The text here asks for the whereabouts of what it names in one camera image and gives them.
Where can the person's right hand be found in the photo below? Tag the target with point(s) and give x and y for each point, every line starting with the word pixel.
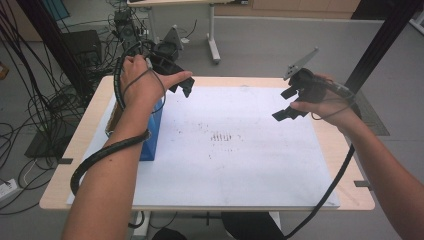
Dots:
pixel 333 106

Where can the teal panel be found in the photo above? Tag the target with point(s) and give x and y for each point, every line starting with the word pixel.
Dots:
pixel 56 8

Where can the grey electronic device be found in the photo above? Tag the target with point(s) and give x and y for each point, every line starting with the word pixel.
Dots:
pixel 124 23

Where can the black box on floor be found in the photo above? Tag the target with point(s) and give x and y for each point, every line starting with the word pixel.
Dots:
pixel 81 46

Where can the black tape strip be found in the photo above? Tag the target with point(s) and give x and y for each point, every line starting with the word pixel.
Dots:
pixel 361 183
pixel 65 161

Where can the yellow object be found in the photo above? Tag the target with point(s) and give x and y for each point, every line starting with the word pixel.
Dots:
pixel 2 70

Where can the wooden cabinet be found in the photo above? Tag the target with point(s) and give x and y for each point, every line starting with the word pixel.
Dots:
pixel 286 7

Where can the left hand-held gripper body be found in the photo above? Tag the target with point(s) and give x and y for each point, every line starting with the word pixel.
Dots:
pixel 166 60

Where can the grey grid floor mat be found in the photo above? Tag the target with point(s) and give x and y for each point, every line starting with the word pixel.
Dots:
pixel 375 123

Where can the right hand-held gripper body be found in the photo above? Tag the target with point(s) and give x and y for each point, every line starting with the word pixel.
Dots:
pixel 310 88

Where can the white background table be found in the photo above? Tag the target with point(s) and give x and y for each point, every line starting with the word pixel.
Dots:
pixel 213 43

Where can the black floor plate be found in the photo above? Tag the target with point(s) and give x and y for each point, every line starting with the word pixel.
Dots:
pixel 43 146

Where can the white power strip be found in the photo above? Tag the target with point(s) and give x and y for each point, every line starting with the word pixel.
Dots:
pixel 7 190

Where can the blue cardboard box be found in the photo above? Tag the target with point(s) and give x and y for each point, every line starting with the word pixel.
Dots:
pixel 153 140

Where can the person's dark-clothed leg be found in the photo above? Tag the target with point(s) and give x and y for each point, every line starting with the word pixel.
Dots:
pixel 170 234
pixel 250 228

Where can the white paper sheet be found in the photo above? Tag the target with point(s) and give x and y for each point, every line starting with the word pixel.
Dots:
pixel 233 173

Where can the black metal stand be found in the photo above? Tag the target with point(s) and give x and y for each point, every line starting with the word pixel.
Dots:
pixel 383 40

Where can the person's left hand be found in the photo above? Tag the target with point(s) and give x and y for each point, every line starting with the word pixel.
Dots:
pixel 141 86

